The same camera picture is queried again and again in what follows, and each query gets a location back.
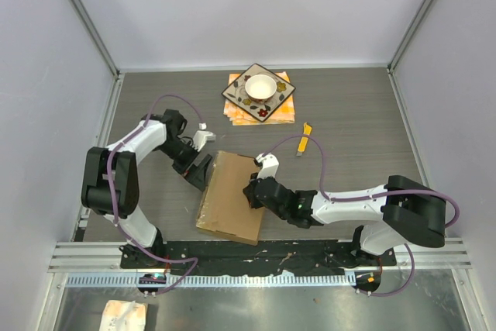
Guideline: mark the square floral ceramic plate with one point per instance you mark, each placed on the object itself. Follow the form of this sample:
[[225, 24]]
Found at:
[[260, 110]]

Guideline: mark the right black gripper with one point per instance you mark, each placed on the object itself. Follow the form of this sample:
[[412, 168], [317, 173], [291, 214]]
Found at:
[[249, 191]]

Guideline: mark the white orange paper packet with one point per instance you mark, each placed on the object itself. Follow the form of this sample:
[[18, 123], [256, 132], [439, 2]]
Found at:
[[123, 316]]

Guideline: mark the brown cardboard express box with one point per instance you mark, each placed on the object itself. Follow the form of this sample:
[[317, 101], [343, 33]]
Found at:
[[224, 211]]

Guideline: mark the aluminium frame rail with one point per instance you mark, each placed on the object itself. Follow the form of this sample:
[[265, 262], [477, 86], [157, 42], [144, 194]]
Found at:
[[80, 257]]

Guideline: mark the white ceramic bowl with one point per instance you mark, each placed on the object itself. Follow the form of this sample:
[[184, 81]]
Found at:
[[260, 87]]

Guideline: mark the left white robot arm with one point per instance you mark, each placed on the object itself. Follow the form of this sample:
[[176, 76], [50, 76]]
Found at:
[[111, 182]]

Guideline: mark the white slotted cable duct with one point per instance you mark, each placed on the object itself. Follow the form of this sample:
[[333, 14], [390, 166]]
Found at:
[[155, 280]]

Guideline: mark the yellow utility knife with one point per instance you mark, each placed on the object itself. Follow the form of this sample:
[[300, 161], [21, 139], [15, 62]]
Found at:
[[307, 131]]

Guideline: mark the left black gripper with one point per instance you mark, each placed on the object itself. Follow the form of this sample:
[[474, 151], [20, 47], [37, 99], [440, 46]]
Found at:
[[196, 175]]

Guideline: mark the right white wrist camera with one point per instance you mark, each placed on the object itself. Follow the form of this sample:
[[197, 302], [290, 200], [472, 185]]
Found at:
[[268, 165]]

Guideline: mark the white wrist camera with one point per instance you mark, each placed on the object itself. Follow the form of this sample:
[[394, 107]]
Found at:
[[202, 137], [268, 165]]

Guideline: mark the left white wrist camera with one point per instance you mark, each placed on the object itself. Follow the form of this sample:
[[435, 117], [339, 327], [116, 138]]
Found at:
[[202, 137]]

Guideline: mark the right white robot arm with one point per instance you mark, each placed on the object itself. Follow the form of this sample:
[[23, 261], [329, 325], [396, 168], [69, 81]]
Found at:
[[389, 215]]

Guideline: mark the orange checkered folded cloth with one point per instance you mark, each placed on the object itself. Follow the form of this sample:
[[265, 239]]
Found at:
[[285, 114]]

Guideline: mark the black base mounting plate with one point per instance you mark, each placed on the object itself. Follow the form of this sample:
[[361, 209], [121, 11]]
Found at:
[[299, 257]]

